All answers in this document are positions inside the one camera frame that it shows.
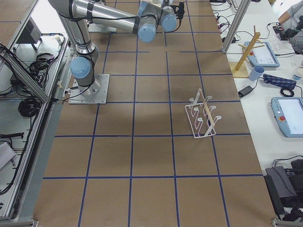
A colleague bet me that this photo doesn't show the far blue teach pendant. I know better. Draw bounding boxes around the far blue teach pendant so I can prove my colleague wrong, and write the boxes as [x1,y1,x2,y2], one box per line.
[248,42,280,68]

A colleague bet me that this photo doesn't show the black bead bracelet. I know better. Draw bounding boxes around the black bead bracelet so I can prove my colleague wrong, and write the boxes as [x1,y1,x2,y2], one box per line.
[280,87,295,97]

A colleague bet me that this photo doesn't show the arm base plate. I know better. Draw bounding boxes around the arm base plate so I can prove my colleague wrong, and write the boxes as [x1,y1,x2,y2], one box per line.
[88,23,116,33]
[68,74,110,105]

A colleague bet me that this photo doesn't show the white wire cup rack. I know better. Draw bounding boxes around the white wire cup rack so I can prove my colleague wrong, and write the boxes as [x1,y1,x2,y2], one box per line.
[185,88,222,139]

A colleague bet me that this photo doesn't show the cream plastic tray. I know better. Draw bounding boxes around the cream plastic tray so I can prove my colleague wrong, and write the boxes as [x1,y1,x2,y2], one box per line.
[152,0,163,5]

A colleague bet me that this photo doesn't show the blue checkered cloth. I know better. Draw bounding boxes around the blue checkered cloth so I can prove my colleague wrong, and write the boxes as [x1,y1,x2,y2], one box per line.
[263,74,296,90]

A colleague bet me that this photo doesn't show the coiled black cables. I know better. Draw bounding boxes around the coiled black cables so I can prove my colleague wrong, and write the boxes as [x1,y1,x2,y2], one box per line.
[18,97,41,118]

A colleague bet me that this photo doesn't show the black power adapter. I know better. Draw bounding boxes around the black power adapter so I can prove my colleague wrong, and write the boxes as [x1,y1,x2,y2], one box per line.
[238,86,254,98]

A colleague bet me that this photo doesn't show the white paper cup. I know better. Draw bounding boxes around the white paper cup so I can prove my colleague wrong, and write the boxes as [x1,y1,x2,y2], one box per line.
[292,68,303,80]

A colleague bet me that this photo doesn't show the person forearm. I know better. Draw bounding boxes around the person forearm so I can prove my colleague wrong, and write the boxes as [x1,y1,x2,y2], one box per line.
[278,6,296,24]

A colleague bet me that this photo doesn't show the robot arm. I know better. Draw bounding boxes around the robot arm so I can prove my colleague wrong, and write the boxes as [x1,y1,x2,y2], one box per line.
[49,0,184,96]

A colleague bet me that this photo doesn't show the blue teach pendant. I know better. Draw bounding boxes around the blue teach pendant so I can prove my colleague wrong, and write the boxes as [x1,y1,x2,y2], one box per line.
[271,97,303,138]
[248,42,280,68]

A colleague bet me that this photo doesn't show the blue cup on desk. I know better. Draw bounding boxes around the blue cup on desk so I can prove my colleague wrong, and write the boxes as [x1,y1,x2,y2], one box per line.
[249,65,265,81]

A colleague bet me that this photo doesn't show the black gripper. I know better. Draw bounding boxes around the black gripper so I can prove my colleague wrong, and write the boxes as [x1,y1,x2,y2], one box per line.
[161,0,173,8]

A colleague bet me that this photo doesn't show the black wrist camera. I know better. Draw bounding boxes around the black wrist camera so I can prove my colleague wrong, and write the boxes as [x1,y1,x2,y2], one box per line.
[177,2,185,20]

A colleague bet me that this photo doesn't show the wooden mug tree stand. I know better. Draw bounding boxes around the wooden mug tree stand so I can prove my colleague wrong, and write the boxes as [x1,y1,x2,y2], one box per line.
[229,26,265,78]

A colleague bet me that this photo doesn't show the aluminium frame post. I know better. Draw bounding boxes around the aluminium frame post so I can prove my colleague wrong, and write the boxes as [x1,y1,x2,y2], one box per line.
[222,0,250,54]

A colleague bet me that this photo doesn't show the near blue teach pendant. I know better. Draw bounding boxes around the near blue teach pendant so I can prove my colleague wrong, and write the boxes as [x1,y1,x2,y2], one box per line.
[271,97,303,138]

